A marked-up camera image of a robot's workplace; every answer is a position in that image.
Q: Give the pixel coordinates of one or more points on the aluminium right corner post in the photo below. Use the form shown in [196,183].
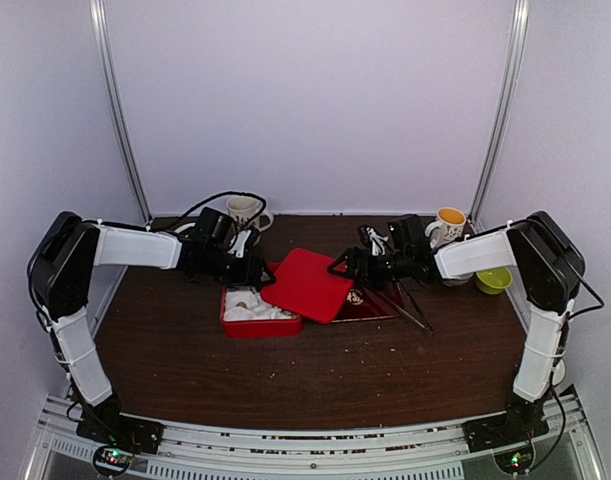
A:
[514,58]

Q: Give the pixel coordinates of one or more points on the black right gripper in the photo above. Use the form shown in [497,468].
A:
[366,272]

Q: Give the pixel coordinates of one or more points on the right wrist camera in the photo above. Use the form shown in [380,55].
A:
[376,243]

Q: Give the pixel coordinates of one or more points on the aluminium left corner post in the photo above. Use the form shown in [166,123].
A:
[102,36]

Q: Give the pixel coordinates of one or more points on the white paper liners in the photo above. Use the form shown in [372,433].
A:
[257,309]

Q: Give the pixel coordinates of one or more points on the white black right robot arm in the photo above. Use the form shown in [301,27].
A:
[551,270]

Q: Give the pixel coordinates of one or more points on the dark red lacquer tray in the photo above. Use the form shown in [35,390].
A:
[363,305]

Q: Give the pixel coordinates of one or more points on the red tin box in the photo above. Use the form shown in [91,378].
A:
[259,329]

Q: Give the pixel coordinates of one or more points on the aluminium corner post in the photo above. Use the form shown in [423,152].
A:
[514,58]
[102,36]

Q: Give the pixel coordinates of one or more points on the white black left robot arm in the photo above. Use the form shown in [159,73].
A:
[59,277]

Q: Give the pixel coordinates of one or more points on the lime green plastic bowl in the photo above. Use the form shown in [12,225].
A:
[495,281]

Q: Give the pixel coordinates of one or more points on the blue lined ceramic bowl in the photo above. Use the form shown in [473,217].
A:
[459,281]

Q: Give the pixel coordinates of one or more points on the metal serving tongs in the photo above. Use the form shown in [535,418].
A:
[398,298]

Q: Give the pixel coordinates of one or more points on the white paper cup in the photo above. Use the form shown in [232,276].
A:
[558,373]

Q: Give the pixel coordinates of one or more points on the aluminium front rail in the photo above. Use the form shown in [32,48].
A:
[439,450]

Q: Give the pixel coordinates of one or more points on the red tin lid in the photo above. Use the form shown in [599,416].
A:
[304,287]

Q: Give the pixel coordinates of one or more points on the flower pattern mug yellow inside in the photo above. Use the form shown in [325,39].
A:
[448,225]

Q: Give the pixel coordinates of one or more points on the tall coral pattern mug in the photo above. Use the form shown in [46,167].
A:
[248,211]

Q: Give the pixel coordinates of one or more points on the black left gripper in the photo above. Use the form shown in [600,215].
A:
[248,277]

